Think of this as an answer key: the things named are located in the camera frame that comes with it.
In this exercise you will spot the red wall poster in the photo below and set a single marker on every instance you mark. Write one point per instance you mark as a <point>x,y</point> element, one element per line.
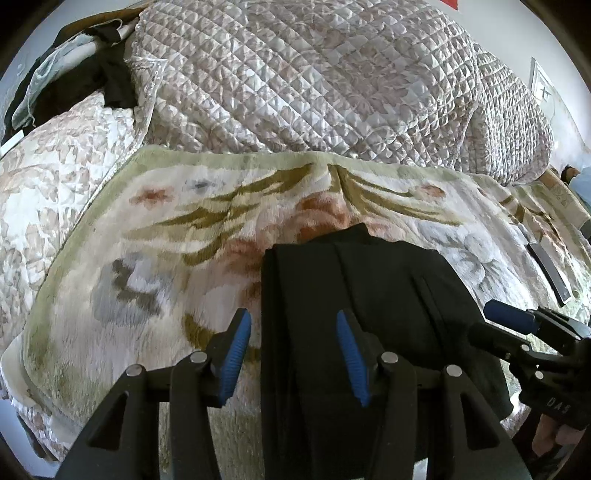
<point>454,4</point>

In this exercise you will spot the floral fleece blanket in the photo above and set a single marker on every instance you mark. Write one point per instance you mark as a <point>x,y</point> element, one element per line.
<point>173,244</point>

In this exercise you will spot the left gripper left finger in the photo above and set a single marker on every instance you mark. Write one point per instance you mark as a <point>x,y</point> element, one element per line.
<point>120,440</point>

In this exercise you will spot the black smartphone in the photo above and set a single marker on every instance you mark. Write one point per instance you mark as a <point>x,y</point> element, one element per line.
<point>551,273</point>

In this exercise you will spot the person's right hand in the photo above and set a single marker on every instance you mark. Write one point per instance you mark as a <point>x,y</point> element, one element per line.
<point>550,433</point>

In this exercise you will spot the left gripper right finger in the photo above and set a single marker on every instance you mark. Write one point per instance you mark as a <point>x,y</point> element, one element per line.
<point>374,373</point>

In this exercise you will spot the black pants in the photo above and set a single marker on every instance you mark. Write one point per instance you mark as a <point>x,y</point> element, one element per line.
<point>413,301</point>

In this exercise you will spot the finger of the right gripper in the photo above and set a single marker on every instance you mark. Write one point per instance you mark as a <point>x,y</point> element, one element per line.
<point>542,322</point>
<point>497,342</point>

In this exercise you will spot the dark clothes pile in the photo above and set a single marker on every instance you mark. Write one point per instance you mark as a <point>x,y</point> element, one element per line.
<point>86,56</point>

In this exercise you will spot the quilted beige bedspread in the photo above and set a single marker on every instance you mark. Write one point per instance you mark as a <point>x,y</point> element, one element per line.
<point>396,82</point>

